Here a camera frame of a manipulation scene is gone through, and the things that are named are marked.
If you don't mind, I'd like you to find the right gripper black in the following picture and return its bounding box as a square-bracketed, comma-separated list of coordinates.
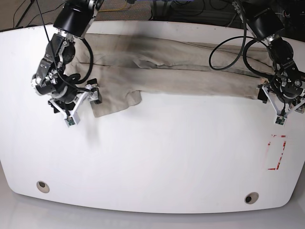
[87, 78, 102, 104]

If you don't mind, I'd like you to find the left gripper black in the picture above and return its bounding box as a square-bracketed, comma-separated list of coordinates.
[257, 90, 268, 104]

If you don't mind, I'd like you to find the beige t-shirt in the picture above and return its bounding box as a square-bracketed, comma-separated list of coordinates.
[65, 34, 266, 117]

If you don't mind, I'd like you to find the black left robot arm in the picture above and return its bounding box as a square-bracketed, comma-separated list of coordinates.
[234, 0, 305, 104]

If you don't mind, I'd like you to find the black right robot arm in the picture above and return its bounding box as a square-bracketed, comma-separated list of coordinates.
[31, 0, 103, 104]

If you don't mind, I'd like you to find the red tape rectangle marking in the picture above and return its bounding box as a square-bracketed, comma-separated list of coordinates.
[265, 135, 287, 171]

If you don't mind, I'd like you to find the right table grommet hole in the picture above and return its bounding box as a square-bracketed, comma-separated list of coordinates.
[244, 192, 259, 205]

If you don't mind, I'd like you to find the table grommet hole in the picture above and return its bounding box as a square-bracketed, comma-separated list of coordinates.
[36, 181, 50, 194]
[244, 192, 259, 205]

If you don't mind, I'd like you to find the left table grommet hole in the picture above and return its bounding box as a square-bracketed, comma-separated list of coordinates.
[36, 181, 50, 194]

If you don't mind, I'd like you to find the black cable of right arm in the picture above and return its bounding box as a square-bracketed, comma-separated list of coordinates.
[35, 0, 95, 91]

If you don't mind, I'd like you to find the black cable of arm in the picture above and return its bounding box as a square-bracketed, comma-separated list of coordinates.
[35, 0, 95, 91]
[209, 0, 275, 79]

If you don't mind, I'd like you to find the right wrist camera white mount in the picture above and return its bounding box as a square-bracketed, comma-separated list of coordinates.
[48, 84, 91, 127]

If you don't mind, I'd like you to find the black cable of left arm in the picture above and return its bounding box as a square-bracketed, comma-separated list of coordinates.
[209, 0, 275, 79]

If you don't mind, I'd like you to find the yellow cable on floor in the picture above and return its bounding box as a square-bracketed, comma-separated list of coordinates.
[99, 0, 131, 14]

